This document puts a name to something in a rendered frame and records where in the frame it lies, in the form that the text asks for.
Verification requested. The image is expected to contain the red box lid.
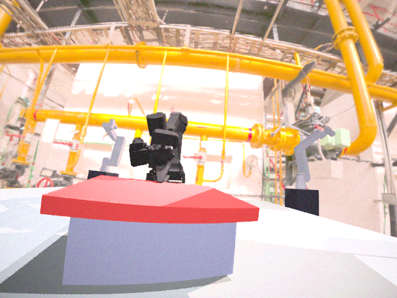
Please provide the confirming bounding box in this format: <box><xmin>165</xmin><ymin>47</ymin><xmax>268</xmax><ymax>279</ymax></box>
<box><xmin>40</xmin><ymin>176</ymin><xmax>259</xmax><ymax>224</ymax></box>

